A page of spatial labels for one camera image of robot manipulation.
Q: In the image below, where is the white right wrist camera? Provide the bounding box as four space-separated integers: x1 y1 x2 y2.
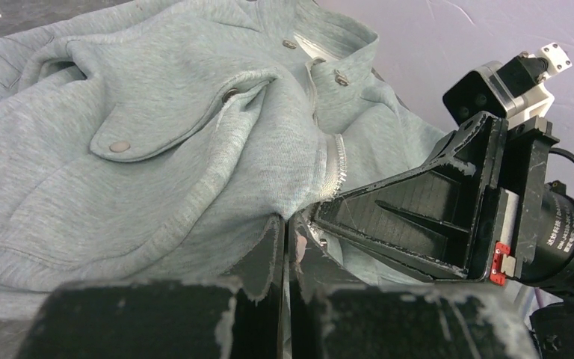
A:
442 43 573 129

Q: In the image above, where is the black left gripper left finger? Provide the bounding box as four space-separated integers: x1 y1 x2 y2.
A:
18 216 285 358

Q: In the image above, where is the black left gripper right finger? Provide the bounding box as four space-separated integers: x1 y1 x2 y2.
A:
288 214 538 358

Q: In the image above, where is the grey zip-up jacket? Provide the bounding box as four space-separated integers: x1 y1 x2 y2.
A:
0 1 442 319

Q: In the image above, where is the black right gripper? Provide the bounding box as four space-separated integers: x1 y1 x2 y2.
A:
313 112 558 286

